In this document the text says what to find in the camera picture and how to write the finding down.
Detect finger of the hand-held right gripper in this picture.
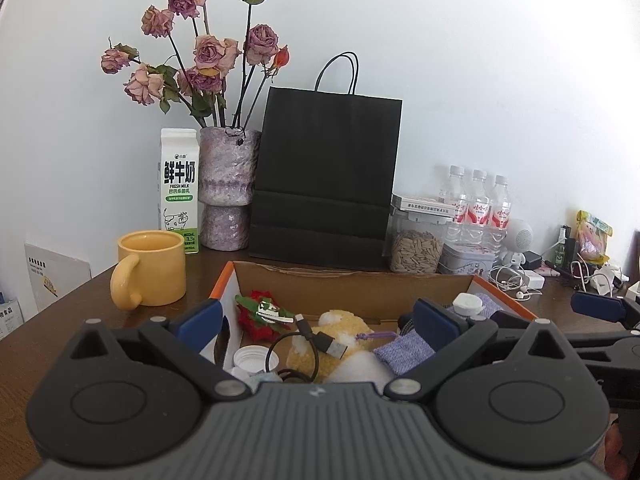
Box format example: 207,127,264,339
571,291,640,331
570,331,640,362

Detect flat white box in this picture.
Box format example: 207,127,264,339
391,193,458,218

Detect white yellow plush sheep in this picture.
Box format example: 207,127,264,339
287,310,396,385

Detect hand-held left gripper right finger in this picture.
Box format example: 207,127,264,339
385,297,568,403

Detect purple textured vase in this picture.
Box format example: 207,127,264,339
198,126,262,251

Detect white round robot speaker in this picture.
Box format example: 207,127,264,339
500,217,535,267

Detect black stand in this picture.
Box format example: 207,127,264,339
562,225,581,271

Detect silver hair clip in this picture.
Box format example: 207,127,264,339
255,299,296,327

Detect white printed board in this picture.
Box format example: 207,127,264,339
24,242,92,318

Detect white green milk carton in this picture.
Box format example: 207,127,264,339
159,127,201,255

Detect floral metal tin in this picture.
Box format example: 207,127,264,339
439,241,497,277

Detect blue white pamphlets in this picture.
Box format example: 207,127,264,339
0,297,25,343

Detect black usb cable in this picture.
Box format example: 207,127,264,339
265,312,351,386

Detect red fabric rose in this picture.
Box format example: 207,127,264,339
235,289,296,343

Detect black paper bag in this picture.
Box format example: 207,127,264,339
248,51,403,272

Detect clear sunflower seed container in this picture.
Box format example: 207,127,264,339
389,207,448,275

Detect white wired earphones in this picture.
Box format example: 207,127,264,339
489,265,531,301

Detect yellow ceramic mug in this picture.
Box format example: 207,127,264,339
110,230,187,310

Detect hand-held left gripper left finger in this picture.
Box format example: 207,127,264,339
70,299,251,403

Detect red cardboard box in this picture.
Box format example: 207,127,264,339
209,260,540,386

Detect white face mask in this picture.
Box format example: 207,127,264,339
590,262,623,291

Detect person's right hand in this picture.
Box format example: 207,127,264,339
604,421,626,476

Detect dried pink rose bouquet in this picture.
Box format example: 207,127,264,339
101,0,291,130

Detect white translucent plastic jar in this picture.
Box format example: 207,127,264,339
451,293,485,319

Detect yellow green snack packet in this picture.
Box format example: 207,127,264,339
575,210,613,261

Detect purple woven pouch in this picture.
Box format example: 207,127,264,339
372,291,503,377

